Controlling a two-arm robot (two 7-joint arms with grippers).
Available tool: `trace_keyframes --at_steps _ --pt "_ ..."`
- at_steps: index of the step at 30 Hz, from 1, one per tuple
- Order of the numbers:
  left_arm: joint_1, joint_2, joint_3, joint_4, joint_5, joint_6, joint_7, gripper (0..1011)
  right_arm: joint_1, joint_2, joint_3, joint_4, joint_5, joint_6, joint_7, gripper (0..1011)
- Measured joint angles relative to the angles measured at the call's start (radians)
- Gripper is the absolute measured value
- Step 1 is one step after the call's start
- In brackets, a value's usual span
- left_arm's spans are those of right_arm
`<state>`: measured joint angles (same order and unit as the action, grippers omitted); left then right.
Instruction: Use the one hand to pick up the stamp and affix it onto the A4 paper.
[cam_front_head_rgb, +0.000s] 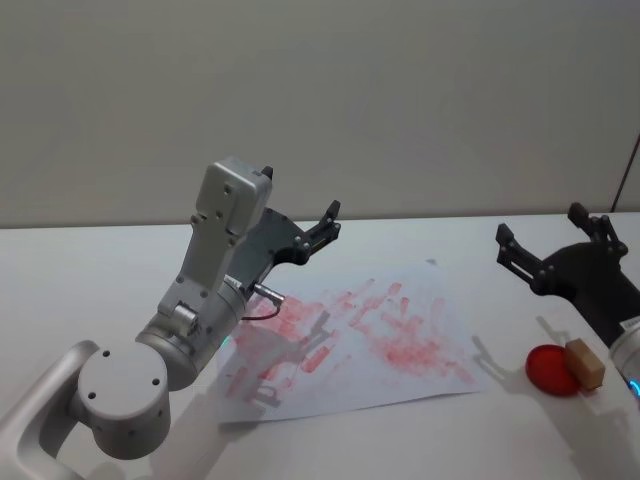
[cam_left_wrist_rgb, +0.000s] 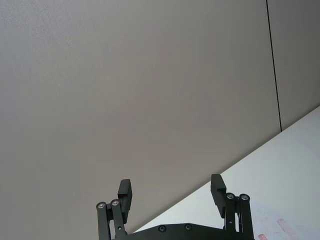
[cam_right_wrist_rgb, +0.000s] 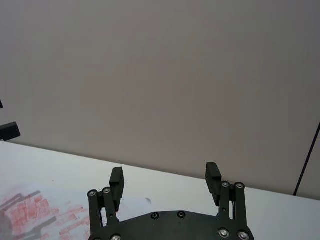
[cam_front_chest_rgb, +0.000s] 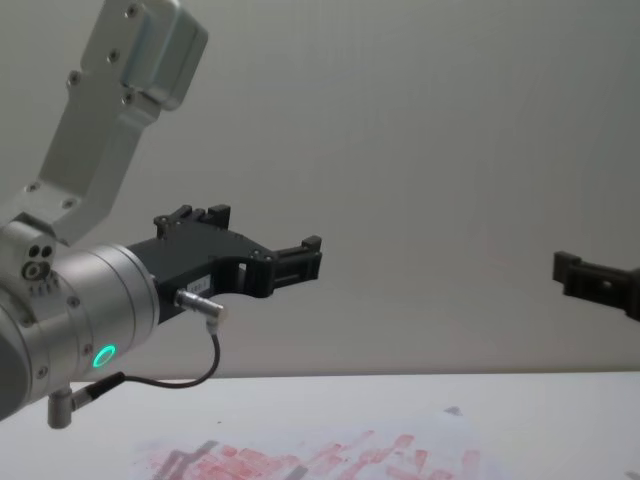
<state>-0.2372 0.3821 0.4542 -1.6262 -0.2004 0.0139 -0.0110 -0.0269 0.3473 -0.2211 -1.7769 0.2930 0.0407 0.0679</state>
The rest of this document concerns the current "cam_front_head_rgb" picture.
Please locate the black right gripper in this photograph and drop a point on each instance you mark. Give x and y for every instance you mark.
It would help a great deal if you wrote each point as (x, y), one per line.
(592, 280)

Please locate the small wooden stamp block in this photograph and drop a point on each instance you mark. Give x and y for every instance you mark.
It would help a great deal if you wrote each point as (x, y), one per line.
(585, 365)

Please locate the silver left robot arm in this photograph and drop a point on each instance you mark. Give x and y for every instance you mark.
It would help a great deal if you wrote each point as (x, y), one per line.
(120, 395)

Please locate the round red ink pad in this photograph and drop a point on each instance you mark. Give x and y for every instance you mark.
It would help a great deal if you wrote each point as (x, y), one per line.
(547, 370)

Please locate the white paper with red stamps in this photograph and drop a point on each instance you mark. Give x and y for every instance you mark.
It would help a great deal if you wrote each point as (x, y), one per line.
(400, 300)

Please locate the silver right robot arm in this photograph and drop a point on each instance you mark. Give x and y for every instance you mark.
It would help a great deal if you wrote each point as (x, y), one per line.
(627, 350)

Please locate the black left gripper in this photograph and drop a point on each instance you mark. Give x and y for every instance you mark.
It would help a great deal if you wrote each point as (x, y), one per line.
(280, 235)

